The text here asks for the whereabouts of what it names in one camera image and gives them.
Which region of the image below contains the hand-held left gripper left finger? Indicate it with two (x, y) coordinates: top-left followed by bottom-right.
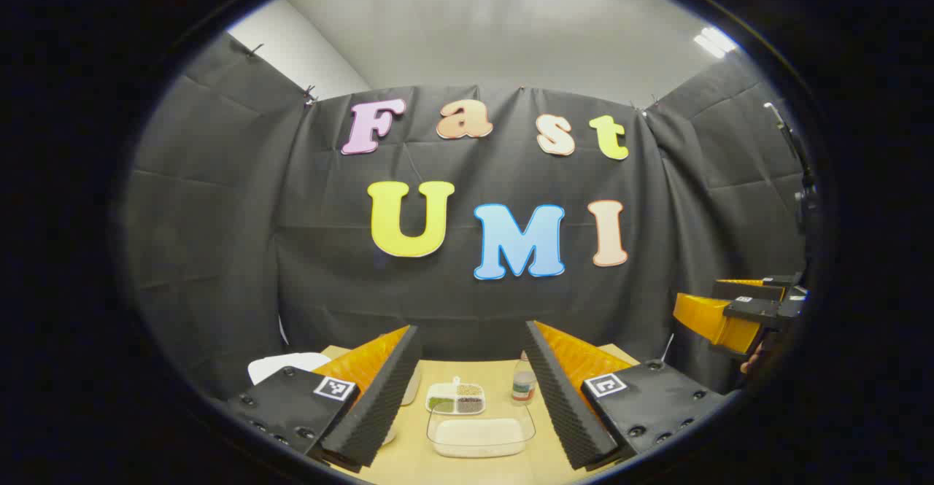
(226, 325), (422, 471)

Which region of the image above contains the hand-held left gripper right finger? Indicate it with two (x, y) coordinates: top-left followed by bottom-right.
(524, 320), (730, 471)

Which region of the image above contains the clear plastic water bottle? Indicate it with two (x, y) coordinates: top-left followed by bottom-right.
(511, 350), (539, 404)

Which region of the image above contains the black backdrop cloth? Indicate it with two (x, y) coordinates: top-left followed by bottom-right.
(120, 33), (812, 398)

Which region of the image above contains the small ceiling light panel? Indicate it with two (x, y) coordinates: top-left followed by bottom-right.
(693, 27), (738, 59)

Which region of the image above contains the white rice cooker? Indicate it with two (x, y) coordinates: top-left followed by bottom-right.
(247, 352), (399, 448)

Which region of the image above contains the clear rice container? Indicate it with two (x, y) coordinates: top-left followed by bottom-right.
(427, 401), (537, 459)

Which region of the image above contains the white divided grain dish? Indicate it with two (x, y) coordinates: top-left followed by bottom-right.
(425, 377), (487, 416)

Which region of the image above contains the white toaster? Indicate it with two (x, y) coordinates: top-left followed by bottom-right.
(400, 363), (423, 407)

